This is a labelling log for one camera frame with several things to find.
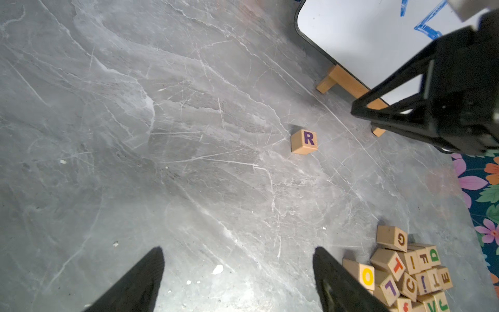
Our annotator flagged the wooden E letter block brown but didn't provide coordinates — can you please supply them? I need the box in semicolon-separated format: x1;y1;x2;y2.
434;265;454;291

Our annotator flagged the wooden O letter block yellow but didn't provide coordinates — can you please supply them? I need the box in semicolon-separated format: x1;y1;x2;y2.
343;258;375;294

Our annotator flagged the wooden T letter block brown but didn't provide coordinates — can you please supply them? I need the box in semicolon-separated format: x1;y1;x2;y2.
426;269;443;293

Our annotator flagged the wooden C letter block brown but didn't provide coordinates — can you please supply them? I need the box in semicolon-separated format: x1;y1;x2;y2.
397;272;418;302

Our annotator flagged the wooden D letter block green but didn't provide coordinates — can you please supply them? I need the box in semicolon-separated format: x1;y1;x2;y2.
408;243;441;270

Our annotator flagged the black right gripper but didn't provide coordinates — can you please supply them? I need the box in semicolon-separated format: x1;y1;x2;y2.
351;10;498;155

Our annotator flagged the wooden L letter block purple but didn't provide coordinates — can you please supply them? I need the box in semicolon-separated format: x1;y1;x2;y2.
374;269;400;307

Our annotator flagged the wooden J letter block purple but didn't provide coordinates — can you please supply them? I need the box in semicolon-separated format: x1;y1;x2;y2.
413;271;431;296

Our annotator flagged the wooden T letter block red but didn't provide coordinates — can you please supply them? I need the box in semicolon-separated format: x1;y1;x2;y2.
370;248;406;282

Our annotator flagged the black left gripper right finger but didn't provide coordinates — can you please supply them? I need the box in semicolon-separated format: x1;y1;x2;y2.
313;246;388;312

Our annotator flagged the wooden J letter block green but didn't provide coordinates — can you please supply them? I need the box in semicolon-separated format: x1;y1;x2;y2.
434;291;450;312

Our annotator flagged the white whiteboard with RED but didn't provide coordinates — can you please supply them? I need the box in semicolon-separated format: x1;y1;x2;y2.
294;1;498;89

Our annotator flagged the wooden G letter block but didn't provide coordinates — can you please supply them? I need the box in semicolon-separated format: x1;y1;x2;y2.
376;226;408;252

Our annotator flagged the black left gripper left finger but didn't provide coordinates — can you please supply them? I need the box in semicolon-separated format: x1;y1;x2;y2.
85;246;165;312

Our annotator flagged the wooden R letter block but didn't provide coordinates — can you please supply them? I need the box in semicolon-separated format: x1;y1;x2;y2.
291;129;318;155

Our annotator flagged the wooden V letter block green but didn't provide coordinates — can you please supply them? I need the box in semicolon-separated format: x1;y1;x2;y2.
413;295;439;312

